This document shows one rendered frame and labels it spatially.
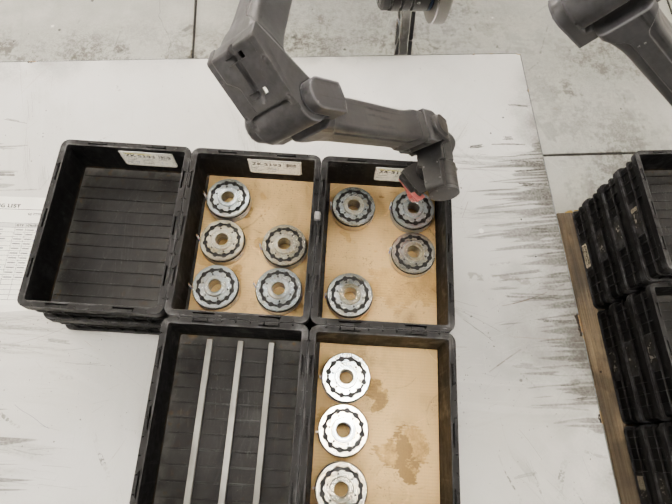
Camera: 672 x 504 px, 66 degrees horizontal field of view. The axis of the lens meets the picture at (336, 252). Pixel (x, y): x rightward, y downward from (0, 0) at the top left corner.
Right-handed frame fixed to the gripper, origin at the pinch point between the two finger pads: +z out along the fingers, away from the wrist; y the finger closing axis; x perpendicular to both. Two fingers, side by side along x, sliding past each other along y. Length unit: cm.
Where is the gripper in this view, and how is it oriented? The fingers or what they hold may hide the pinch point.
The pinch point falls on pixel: (422, 191)
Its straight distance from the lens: 118.8
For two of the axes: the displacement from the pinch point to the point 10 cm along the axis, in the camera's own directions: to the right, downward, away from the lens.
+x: -5.7, -7.7, 2.9
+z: -0.2, 3.6, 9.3
